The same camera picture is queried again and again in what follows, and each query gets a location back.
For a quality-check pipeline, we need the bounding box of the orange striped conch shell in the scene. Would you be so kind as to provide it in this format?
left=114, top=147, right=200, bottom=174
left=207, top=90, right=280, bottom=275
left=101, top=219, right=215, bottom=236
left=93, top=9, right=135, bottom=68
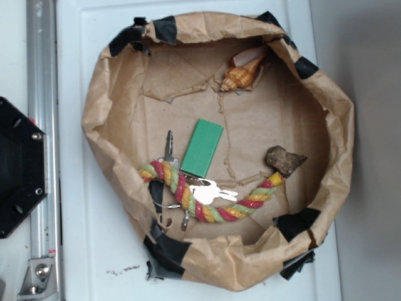
left=220, top=54, right=267, bottom=92

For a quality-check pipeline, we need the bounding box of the green rectangular block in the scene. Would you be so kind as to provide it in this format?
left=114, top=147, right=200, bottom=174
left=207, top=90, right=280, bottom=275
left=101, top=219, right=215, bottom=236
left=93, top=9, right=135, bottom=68
left=180, top=119, right=223, bottom=177

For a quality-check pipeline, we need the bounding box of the brown paper bag bin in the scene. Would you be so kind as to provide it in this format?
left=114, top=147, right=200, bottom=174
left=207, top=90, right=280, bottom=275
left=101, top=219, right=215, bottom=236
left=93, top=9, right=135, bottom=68
left=82, top=12, right=355, bottom=292

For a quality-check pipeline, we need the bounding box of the shiny silver key bunch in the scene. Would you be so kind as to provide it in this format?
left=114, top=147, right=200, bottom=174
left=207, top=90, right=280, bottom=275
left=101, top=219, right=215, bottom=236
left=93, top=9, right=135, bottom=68
left=184, top=175, right=238, bottom=205

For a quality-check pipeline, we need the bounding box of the brown rock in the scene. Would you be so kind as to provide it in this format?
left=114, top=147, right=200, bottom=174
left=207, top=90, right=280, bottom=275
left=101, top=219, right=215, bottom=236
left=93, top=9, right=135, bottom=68
left=266, top=145, right=307, bottom=178

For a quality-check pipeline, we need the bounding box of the white plastic tray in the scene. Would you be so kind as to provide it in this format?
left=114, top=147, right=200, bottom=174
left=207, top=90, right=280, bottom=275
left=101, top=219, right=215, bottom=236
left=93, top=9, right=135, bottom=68
left=56, top=1, right=341, bottom=300

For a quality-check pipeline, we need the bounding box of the silver key on ring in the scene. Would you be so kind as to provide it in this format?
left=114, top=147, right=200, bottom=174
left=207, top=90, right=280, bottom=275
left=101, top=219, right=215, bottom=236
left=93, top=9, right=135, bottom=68
left=159, top=130, right=180, bottom=171

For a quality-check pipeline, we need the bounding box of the red yellow green rope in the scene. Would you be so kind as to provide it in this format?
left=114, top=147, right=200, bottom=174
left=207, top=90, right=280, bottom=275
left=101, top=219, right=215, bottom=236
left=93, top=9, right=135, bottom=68
left=138, top=160, right=284, bottom=224

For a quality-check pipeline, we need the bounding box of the wire key ring cable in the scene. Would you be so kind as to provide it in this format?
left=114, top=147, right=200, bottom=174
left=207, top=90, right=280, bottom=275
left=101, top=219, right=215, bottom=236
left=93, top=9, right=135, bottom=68
left=152, top=200, right=191, bottom=233

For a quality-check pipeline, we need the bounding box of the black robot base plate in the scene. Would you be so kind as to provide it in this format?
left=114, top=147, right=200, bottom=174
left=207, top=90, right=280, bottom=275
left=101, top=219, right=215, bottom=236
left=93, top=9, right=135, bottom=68
left=1, top=97, right=48, bottom=239

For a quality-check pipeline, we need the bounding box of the aluminium rail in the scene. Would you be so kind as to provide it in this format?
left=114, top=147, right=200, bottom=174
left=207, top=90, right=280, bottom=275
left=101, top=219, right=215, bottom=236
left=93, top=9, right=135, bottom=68
left=26, top=1, right=65, bottom=300

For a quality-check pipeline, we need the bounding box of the metal corner bracket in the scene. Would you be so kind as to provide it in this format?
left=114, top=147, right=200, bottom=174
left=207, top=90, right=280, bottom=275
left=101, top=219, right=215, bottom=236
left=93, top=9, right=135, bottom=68
left=17, top=257, right=60, bottom=300

